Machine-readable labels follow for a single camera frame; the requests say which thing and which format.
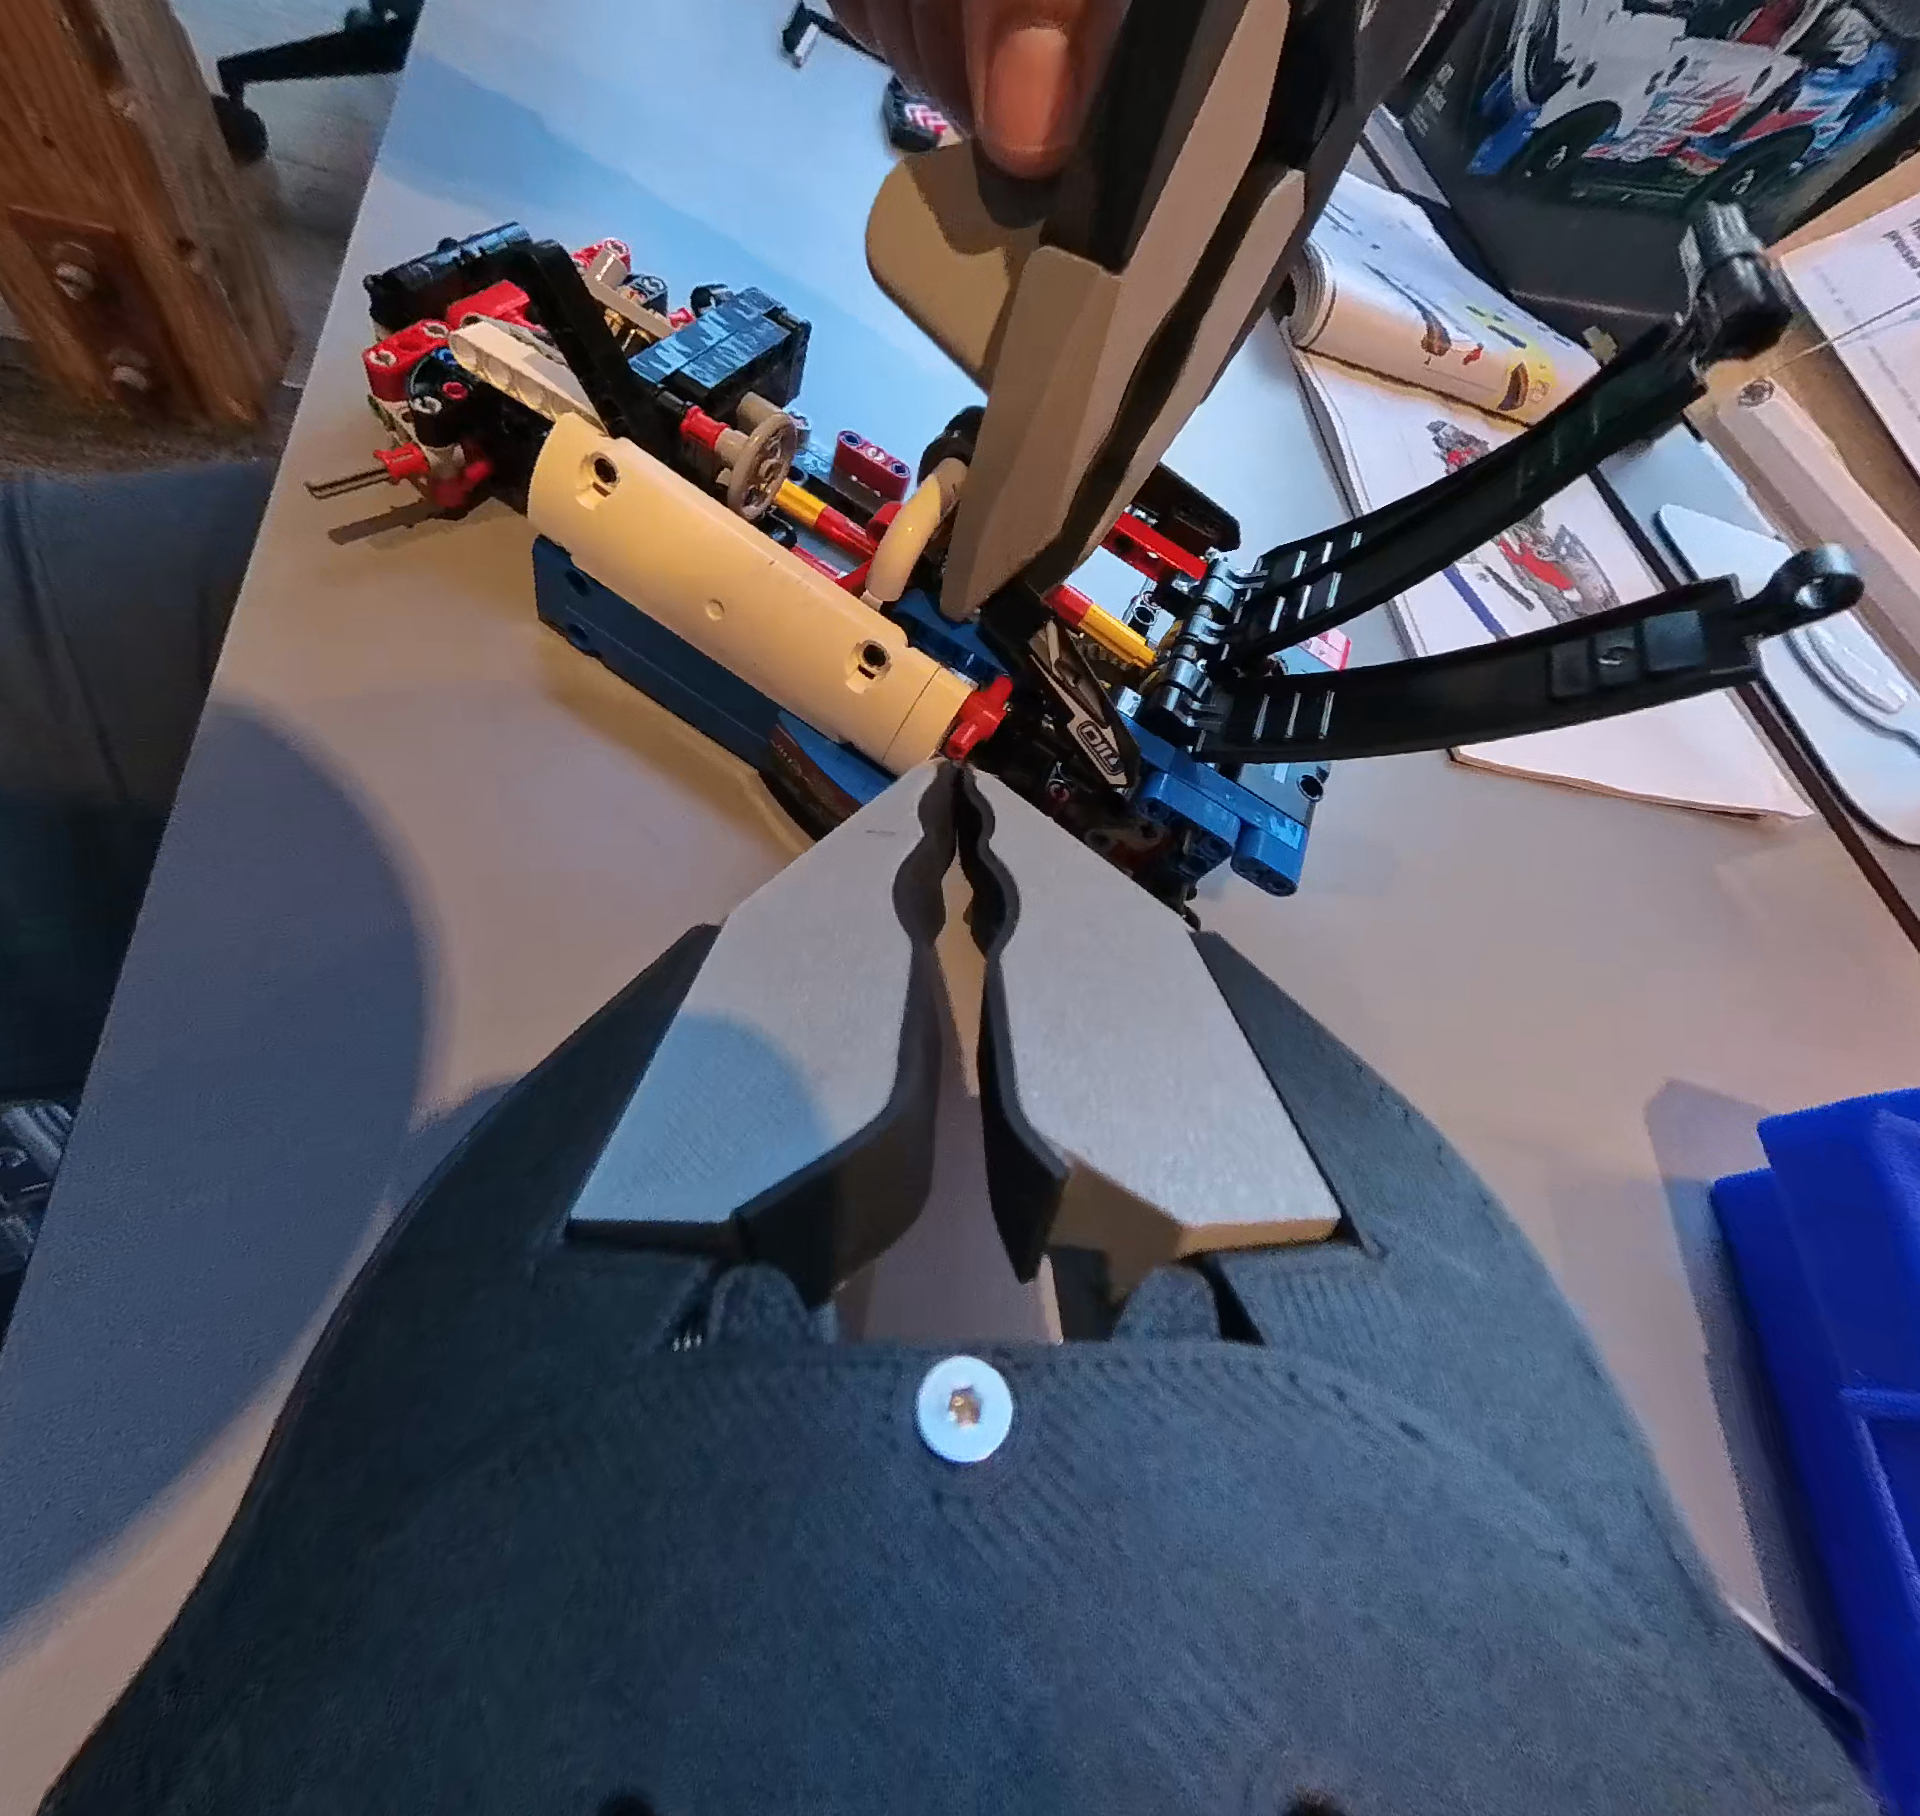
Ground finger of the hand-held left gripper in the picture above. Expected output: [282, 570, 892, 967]
[941, 0, 1308, 616]

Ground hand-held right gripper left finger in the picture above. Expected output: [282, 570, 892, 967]
[567, 756, 963, 1308]

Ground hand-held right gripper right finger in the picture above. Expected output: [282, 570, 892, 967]
[957, 765, 1346, 1292]

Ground toy brick car model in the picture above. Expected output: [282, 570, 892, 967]
[303, 203, 1868, 901]

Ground grey desk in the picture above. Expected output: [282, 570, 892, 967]
[0, 0, 1920, 1816]

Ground person's left hand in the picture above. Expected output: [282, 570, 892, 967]
[792, 0, 1160, 181]

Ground toy car set box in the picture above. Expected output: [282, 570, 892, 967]
[1385, 0, 1920, 326]

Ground open instruction booklet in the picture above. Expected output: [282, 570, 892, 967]
[1282, 173, 1818, 821]

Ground pile of loose toy bricks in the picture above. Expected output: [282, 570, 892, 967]
[691, 0, 969, 154]

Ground white printed paper sheet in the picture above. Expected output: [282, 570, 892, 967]
[1777, 188, 1920, 487]

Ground person's blue jeans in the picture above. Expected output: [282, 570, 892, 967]
[0, 461, 285, 1339]

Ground blue plastic bin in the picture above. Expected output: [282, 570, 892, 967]
[1710, 1089, 1920, 1816]

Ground black office chair base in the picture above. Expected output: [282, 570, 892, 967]
[209, 0, 436, 168]

